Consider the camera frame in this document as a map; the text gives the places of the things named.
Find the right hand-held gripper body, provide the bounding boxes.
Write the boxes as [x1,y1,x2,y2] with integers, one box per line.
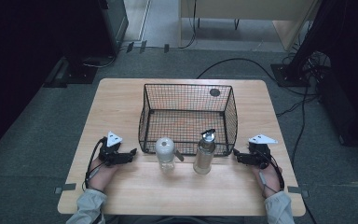
[241,133,279,170]

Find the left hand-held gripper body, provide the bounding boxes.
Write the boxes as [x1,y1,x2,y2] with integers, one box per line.
[98,131,131,167]

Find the clear bottle with white cap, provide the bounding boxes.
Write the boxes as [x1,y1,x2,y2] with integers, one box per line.
[154,136,185,173]

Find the steel bottle with black lid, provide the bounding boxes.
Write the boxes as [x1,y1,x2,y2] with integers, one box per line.
[192,128,217,175]

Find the black wire basket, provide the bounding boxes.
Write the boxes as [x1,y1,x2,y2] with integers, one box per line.
[138,83,239,157]

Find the person's left hand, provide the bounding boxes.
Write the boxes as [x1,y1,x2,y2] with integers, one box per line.
[89,157,119,191]

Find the person's right hand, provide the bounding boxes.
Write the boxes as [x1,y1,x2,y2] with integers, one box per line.
[251,162,283,199]

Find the person's dark trousers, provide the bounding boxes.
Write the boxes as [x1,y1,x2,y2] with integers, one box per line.
[105,215,246,224]

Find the black stand with square base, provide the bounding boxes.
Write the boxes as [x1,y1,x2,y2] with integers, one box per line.
[269,0,332,88]

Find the dark stand with flat base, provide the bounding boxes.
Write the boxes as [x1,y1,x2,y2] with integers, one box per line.
[43,55,99,89]

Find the dark grey cabinet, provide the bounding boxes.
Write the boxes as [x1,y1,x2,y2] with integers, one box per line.
[97,0,130,57]

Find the light wooden desk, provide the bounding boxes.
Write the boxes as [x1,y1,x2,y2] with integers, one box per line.
[178,0,322,52]

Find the right hand-held gripper black cable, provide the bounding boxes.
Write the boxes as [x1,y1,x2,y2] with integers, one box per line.
[258,148,285,199]

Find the white floor cable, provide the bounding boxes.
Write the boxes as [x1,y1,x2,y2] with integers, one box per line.
[82,54,117,69]

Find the long black floor cable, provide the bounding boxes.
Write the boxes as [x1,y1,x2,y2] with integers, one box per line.
[196,57,319,97]

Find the tangled black cable bundle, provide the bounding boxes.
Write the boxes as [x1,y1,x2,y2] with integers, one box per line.
[303,50,335,105]

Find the thin black hanging cable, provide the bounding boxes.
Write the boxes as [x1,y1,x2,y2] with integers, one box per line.
[178,0,199,49]

